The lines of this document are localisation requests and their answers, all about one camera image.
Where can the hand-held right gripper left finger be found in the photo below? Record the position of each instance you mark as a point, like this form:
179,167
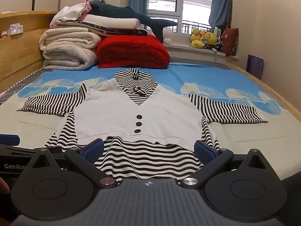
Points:
93,148

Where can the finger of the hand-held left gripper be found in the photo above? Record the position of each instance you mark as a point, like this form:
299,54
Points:
16,151
9,139

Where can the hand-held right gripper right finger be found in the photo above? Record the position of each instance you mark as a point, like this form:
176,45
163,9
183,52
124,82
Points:
204,153

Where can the black-white striped hooded top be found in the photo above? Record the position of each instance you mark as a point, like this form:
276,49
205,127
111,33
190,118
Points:
141,103

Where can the person's left hand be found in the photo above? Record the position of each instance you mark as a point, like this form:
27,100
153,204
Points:
3,186

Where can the blue printed bed sheet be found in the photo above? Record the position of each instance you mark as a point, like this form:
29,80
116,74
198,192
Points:
211,75

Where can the wooden headboard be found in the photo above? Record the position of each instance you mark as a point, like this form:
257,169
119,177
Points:
21,58

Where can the speckled white folded quilt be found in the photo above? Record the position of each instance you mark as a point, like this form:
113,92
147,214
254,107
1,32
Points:
65,58

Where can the purple box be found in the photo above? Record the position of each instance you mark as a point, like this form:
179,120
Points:
255,66

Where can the white windowsill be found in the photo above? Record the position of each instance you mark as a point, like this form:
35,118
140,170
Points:
185,50

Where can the red folded blanket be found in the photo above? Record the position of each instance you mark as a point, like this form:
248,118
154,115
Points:
131,51

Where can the small figurine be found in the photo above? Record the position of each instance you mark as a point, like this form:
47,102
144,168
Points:
4,34

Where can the tissue pack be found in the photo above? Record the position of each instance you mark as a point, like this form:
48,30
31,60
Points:
15,29

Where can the yellow duck plush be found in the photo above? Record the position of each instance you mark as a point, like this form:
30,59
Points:
197,40

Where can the dark red patterned bag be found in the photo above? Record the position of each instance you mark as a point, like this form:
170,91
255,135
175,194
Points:
230,41

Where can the yellow round plush toy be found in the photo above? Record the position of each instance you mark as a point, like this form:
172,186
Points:
210,38

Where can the cream folded quilt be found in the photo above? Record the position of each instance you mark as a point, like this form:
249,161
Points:
68,36

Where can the white folded blankets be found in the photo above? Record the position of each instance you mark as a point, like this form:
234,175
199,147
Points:
122,31

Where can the white plush toy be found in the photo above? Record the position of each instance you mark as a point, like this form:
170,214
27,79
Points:
167,36

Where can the balcony railing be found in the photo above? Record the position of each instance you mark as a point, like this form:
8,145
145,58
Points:
197,26

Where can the white folded pillow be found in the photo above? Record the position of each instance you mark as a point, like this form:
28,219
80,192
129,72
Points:
112,21

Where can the white and pink cloth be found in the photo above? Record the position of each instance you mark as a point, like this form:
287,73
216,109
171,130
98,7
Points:
70,11

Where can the dark blue shark plush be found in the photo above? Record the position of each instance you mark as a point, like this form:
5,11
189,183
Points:
131,13

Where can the window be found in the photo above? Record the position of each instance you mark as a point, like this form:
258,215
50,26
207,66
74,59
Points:
178,2

